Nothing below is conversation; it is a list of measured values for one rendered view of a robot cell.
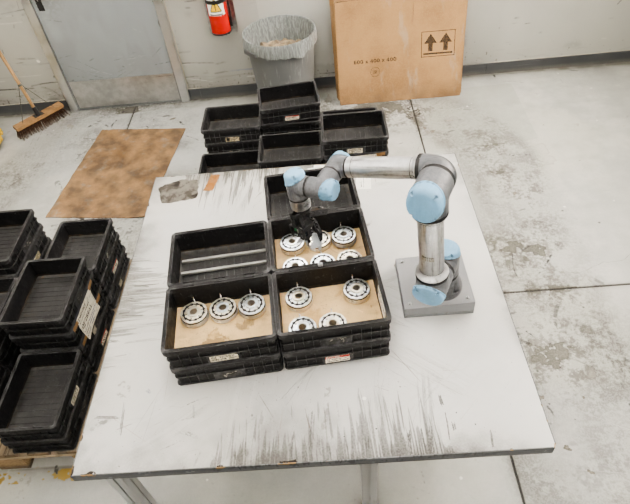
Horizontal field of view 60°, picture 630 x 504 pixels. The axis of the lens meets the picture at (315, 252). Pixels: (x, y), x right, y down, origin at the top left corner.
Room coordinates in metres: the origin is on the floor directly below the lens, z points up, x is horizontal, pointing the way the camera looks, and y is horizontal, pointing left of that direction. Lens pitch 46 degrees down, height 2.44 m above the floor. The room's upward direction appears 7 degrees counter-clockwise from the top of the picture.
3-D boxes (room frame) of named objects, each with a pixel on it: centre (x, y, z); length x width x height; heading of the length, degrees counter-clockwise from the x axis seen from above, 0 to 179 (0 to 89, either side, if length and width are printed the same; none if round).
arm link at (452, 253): (1.36, -0.47, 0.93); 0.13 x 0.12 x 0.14; 149
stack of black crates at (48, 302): (1.77, 1.30, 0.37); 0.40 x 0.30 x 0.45; 177
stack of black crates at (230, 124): (3.27, 0.45, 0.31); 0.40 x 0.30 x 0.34; 87
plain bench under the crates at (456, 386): (1.55, 0.05, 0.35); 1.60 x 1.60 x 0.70; 87
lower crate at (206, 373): (1.23, 0.37, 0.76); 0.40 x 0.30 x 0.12; 92
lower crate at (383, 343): (1.25, -0.03, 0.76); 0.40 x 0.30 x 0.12; 92
